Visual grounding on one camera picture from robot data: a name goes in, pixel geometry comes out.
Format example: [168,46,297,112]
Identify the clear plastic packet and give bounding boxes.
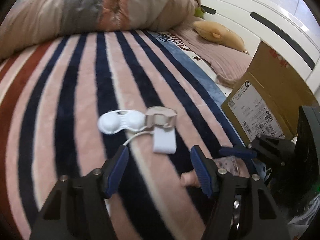
[214,156,240,176]

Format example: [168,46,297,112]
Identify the brown cardboard box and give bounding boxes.
[221,42,319,145]

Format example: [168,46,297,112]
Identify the pink peach tube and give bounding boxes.
[180,170,200,187]

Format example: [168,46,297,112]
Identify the white contact lens case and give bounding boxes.
[97,110,146,135]

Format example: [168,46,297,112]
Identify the pink knitted blanket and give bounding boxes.
[170,17,252,88]

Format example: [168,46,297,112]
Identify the striped fleece blanket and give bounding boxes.
[1,31,240,239]

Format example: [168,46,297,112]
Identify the beige plastic clip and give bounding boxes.
[145,114,177,129]

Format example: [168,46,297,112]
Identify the beige tape roll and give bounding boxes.
[145,106,177,118]

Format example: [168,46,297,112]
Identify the tan plush toy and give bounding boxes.
[193,21,248,54]

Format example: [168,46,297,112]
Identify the white bed headboard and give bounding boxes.
[201,0,319,95]

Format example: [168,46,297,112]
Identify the green plush toy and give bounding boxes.
[194,7,206,18]

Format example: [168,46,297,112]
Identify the rolled striped duvet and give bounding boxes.
[1,0,201,60]

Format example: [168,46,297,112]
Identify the white card reader with cable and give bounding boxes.
[123,127,177,154]

